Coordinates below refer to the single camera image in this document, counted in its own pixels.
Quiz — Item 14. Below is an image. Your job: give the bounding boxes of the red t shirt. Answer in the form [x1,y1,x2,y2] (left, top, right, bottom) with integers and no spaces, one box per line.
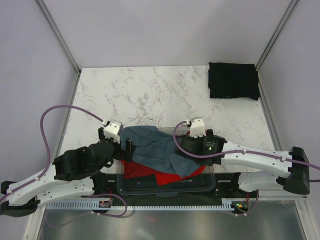
[120,159,206,186]

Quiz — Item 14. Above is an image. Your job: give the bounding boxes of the blue-grey t shirt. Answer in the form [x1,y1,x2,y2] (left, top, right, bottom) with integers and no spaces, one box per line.
[119,125,200,178]

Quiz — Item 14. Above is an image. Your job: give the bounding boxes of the clear plastic bin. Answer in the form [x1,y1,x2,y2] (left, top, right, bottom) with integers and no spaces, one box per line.
[116,125,216,195]

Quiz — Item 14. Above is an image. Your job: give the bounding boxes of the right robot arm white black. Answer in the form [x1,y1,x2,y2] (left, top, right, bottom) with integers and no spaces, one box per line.
[173,131,310,197]

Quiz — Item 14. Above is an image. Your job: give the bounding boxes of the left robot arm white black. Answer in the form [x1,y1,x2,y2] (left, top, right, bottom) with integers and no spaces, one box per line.
[0,122,125,218]

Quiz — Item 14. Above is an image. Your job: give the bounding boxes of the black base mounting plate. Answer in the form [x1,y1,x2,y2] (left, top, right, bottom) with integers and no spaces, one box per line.
[91,172,257,199]

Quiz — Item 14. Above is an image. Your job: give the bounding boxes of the folded black t shirt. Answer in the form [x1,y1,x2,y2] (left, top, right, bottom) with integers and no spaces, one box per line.
[208,62,260,101]

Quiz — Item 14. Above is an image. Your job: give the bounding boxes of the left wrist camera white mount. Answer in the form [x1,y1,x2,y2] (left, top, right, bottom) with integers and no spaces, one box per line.
[102,119,123,144]

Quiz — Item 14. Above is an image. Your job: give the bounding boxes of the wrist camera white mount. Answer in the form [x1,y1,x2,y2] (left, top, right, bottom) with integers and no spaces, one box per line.
[189,117,206,138]
[102,119,123,144]

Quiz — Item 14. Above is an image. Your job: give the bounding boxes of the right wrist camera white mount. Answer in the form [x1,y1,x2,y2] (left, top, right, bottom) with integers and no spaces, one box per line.
[189,117,206,138]

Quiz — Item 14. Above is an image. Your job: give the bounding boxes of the light blue cable duct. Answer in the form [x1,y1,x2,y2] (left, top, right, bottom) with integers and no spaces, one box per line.
[46,199,235,211]

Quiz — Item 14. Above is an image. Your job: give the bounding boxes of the left aluminium frame post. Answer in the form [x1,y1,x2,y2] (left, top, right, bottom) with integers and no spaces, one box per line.
[34,0,81,76]

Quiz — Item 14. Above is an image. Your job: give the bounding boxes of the aluminium frame post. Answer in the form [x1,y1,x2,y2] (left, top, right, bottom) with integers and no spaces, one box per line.
[34,0,81,76]
[255,0,300,72]

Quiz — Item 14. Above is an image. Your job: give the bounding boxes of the right aluminium frame post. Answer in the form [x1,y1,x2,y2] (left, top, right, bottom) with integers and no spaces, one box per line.
[255,0,300,72]

